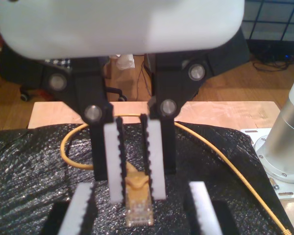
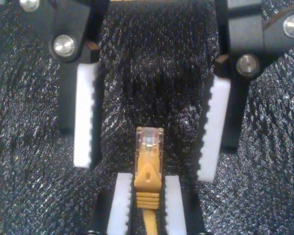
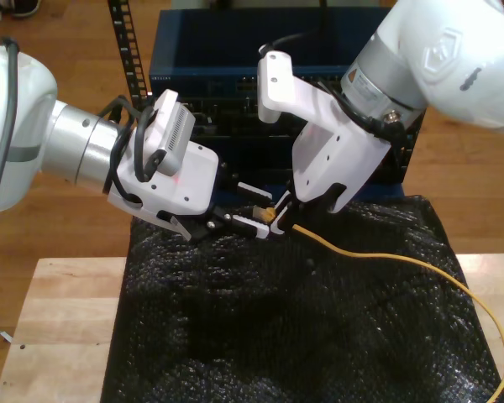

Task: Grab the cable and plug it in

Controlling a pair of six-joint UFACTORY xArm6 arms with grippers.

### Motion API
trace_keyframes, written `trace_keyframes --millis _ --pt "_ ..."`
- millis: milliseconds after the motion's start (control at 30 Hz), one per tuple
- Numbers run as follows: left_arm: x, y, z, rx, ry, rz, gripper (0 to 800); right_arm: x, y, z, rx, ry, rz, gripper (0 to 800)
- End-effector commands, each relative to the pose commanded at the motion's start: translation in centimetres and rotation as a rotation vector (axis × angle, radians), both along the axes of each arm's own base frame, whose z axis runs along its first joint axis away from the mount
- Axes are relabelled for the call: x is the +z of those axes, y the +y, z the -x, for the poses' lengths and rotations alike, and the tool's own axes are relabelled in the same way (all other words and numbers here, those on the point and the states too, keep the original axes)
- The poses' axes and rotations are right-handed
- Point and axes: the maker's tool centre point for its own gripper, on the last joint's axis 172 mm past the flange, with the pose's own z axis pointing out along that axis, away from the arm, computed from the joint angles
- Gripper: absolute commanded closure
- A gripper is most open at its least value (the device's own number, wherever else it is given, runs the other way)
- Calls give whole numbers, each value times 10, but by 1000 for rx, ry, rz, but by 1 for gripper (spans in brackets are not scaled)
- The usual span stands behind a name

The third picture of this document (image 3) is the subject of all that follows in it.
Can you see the black bubble wrap mat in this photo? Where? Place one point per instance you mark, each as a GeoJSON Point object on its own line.
{"type": "Point", "coordinates": [277, 327]}

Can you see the black rack server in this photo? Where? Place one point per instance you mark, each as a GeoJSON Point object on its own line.
{"type": "Point", "coordinates": [235, 121]}

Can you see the blue network switch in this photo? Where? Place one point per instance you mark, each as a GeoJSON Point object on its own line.
{"type": "Point", "coordinates": [218, 42]}

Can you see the black perforated rack post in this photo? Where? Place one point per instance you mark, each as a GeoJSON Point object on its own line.
{"type": "Point", "coordinates": [409, 159]}
{"type": "Point", "coordinates": [121, 42]}

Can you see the blue rack base plate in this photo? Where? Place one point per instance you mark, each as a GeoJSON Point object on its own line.
{"type": "Point", "coordinates": [382, 191]}

